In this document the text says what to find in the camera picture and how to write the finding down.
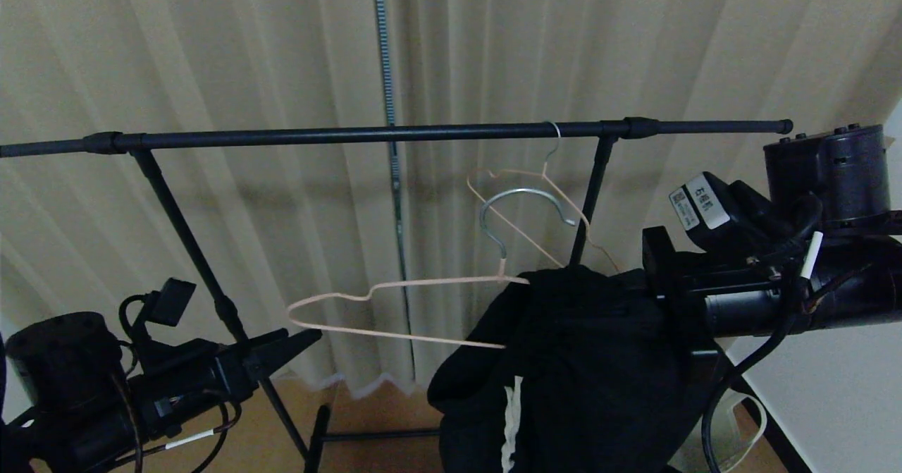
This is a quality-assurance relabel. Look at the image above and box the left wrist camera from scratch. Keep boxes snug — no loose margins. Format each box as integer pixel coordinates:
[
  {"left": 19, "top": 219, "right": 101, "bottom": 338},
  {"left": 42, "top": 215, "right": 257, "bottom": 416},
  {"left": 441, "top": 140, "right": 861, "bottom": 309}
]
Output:
[{"left": 137, "top": 278, "right": 198, "bottom": 350}]

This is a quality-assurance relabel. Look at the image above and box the black cable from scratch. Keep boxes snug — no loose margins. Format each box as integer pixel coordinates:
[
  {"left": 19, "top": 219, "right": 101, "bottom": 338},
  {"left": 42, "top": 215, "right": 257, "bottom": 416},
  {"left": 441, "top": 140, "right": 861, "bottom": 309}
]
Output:
[{"left": 701, "top": 192, "right": 824, "bottom": 473}]

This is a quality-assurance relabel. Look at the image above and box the black garment with white cord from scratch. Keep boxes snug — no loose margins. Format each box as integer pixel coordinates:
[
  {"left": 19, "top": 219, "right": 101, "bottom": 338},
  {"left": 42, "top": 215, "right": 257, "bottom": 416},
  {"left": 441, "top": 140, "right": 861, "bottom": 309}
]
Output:
[{"left": 427, "top": 265, "right": 719, "bottom": 473}]

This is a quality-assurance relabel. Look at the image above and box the beige curtain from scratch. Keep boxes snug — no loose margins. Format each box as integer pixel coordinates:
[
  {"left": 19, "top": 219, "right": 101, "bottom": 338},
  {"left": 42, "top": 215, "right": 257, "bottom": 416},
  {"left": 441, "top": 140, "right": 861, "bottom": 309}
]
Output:
[{"left": 0, "top": 0, "right": 902, "bottom": 398}]

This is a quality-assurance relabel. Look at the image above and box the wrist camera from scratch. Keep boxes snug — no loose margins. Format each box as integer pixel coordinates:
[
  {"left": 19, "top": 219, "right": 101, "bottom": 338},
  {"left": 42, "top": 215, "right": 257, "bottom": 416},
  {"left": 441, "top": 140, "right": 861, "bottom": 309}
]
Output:
[
  {"left": 137, "top": 278, "right": 198, "bottom": 350},
  {"left": 668, "top": 172, "right": 776, "bottom": 252}
]

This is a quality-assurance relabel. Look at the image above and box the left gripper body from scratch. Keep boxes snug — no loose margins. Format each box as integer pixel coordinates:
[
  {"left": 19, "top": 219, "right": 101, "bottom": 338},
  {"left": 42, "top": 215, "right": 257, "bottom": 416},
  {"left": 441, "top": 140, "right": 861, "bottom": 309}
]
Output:
[{"left": 137, "top": 339, "right": 258, "bottom": 424}]

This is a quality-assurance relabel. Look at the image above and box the white laundry basket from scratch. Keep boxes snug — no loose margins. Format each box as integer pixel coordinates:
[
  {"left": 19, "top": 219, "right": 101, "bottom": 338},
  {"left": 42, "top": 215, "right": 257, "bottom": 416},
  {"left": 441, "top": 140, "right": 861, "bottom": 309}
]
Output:
[{"left": 669, "top": 378, "right": 769, "bottom": 473}]

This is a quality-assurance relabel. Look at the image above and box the pink clothes hanger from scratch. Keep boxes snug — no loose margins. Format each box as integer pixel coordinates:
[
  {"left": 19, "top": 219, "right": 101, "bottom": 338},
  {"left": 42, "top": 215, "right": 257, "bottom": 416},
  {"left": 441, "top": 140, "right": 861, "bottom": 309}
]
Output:
[
  {"left": 288, "top": 188, "right": 577, "bottom": 350},
  {"left": 467, "top": 122, "right": 621, "bottom": 274}
]

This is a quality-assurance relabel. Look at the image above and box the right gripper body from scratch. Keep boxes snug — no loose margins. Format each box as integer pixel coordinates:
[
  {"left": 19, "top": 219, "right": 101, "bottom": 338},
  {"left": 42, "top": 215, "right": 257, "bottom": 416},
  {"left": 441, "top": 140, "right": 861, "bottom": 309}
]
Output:
[{"left": 643, "top": 228, "right": 804, "bottom": 361}]

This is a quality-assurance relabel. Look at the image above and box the black clothes rack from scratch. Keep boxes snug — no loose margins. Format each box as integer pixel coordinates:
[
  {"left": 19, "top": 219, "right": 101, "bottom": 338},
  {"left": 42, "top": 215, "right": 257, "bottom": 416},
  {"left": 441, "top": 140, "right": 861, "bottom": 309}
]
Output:
[{"left": 0, "top": 118, "right": 795, "bottom": 473}]

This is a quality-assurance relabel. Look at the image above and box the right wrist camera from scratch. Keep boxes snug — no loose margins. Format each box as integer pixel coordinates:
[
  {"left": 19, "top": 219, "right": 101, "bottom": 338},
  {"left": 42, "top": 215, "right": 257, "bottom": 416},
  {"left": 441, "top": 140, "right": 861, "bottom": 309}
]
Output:
[{"left": 668, "top": 172, "right": 776, "bottom": 252}]

